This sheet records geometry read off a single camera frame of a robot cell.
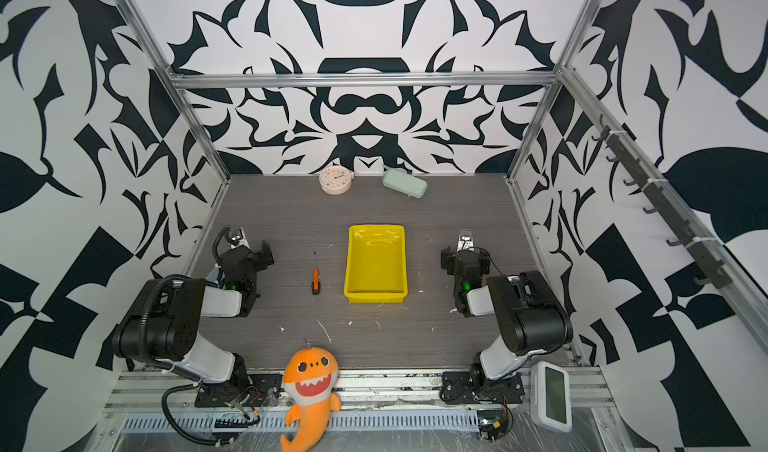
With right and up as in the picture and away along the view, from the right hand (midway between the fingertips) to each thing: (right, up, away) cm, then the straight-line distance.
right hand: (469, 245), depth 94 cm
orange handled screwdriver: (-47, -10, -1) cm, 48 cm away
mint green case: (-17, +21, +22) cm, 35 cm away
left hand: (-68, +1, -2) cm, 68 cm away
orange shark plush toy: (-43, -27, -26) cm, 57 cm away
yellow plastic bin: (-29, -8, +2) cm, 30 cm away
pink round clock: (-45, +22, +21) cm, 54 cm away
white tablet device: (+12, -32, -24) cm, 42 cm away
